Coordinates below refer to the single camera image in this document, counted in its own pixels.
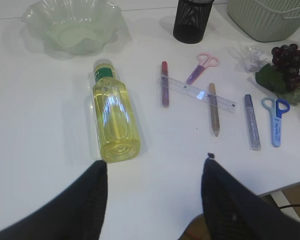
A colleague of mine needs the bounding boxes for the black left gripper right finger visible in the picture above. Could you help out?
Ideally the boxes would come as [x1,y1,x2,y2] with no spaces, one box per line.
[201,153,300,240]

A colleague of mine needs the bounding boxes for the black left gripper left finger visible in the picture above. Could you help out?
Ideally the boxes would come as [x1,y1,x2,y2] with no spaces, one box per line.
[0,160,108,240]

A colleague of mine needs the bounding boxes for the yellow tea drink bottle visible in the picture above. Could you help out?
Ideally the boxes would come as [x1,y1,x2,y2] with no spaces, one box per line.
[92,58,141,163]

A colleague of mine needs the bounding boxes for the purple artificial grape bunch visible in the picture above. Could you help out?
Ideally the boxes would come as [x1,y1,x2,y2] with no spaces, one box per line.
[255,43,300,105]

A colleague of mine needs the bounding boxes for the clear plastic sheet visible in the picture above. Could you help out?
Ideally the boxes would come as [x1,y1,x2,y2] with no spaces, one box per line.
[237,46,270,73]

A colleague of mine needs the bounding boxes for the silver glitter glue pen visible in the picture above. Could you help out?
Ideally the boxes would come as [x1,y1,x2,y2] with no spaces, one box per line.
[244,94,261,151]

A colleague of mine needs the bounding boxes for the gold glitter glue pen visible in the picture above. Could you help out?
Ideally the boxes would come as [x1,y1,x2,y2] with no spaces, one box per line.
[208,83,220,137]

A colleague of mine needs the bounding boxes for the clear plastic ruler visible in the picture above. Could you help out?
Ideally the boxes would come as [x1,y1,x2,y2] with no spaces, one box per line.
[156,77,237,113]

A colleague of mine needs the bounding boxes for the red glitter glue pen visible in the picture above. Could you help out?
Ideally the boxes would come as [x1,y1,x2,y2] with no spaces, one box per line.
[161,61,170,108]

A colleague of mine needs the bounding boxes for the green plastic woven basket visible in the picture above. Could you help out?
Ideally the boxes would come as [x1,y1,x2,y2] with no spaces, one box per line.
[227,0,300,43]

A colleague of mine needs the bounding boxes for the black mesh pen holder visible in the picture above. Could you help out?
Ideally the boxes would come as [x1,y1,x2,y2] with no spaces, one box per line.
[173,0,214,44]

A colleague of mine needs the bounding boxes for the blue capped scissors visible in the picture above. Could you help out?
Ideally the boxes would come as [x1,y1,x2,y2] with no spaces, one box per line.
[261,97,291,148]

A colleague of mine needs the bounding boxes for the pink capped scissors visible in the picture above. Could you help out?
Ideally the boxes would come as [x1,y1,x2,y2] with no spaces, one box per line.
[186,52,220,85]

